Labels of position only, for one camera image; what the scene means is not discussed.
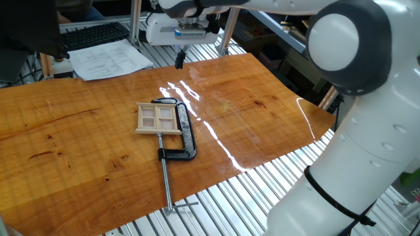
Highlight slanted aluminium profile post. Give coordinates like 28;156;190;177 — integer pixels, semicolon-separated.
216;7;242;56

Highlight grey metal shelf rail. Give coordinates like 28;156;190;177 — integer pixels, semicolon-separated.
244;9;311;55

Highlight printed paper sheets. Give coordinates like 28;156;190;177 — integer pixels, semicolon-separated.
67;38;154;82

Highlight black cable strap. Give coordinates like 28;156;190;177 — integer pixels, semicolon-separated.
303;165;377;236

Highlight small sliding window sash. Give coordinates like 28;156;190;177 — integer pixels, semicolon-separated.
159;106;175;121

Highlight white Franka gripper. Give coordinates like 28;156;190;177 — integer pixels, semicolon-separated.
146;14;221;70

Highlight small white box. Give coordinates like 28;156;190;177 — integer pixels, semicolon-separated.
51;57;75;79

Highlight miniature wooden window frame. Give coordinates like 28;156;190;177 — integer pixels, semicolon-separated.
134;102;183;136

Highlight seated person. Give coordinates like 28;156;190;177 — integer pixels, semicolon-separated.
55;0;108;24

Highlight black computer keyboard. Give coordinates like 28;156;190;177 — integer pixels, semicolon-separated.
60;21;131;53

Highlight black C-clamp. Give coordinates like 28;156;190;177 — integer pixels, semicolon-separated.
150;97;200;214

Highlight glossy wood-grain mat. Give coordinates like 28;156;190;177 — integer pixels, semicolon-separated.
0;52;337;236

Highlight green plastic object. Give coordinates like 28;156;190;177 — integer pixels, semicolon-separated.
398;167;420;187

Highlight black monitor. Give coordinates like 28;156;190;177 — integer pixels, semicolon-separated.
0;0;71;83

